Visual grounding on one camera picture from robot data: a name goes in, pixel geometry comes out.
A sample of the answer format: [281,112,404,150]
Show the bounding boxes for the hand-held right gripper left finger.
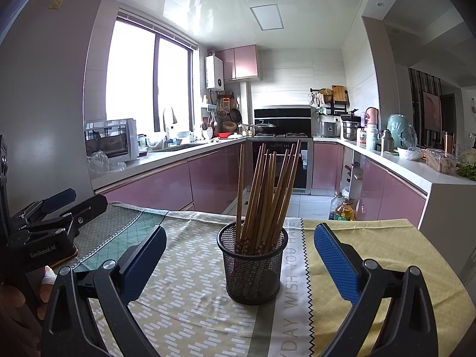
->
[42,225,168,357]

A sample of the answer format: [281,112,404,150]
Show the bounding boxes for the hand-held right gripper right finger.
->
[313,222,439,357]

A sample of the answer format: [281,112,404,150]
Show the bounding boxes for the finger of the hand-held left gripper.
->
[22,193,108,239]
[10,188,77,227]

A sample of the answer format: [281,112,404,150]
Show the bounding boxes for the black mesh pen holder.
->
[217,222,289,305]

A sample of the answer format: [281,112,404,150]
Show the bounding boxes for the bunch of wooden chopsticks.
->
[234,139,302,255]

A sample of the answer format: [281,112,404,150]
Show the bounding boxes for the person's left hand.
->
[0,266,58,357]

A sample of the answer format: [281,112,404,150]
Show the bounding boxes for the clear plastic bag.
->
[87,151,127,173]

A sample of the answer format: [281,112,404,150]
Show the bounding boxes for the patterned tablecloth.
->
[71,201,467,357]

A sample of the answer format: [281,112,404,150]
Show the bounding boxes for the yellow cooking oil bottle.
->
[335,198,356,221]

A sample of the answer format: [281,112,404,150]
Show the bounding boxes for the clear plastic bottle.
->
[328,192,345,220]

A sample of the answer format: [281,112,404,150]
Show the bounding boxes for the black built-in oven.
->
[252,137,314,196]

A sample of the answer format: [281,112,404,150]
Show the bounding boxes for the pink base cabinets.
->
[311,142,428,227]
[93,139,253,214]

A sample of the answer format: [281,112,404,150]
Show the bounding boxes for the grey refrigerator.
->
[0,0,112,216]

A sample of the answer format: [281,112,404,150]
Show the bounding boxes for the steel kitchen faucet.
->
[163,106,178,145]

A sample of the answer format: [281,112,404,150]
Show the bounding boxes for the white bowl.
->
[397,147,425,161]

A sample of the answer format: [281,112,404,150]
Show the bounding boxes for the steel pot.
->
[341,119,362,141]

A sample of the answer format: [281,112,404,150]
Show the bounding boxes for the silver rice cooker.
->
[318,120,341,138]

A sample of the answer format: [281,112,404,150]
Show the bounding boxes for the kitchen window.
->
[106,11,196,134]

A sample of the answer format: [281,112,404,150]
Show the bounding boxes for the clear plastic food box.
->
[425,149,458,175]

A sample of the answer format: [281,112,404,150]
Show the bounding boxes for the teal covered appliance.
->
[387,114,418,149]

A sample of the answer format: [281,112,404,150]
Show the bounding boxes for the pink kettle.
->
[364,107,380,129]

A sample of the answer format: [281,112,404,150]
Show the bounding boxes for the wok with lid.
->
[254,120,278,135]

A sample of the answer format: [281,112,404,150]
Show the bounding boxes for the black range hood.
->
[253,105,312,136]

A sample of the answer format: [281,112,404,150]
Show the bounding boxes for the green vegetables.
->
[455,164,476,183]

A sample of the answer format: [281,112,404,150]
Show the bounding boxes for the white water heater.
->
[205,55,225,90]

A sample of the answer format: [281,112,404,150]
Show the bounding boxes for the striped curtain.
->
[408,68,443,145]

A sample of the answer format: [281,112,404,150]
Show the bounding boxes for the ceiling light panel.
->
[249,4,285,31]

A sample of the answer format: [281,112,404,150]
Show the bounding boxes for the pink wall cabinet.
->
[216,45,260,81]

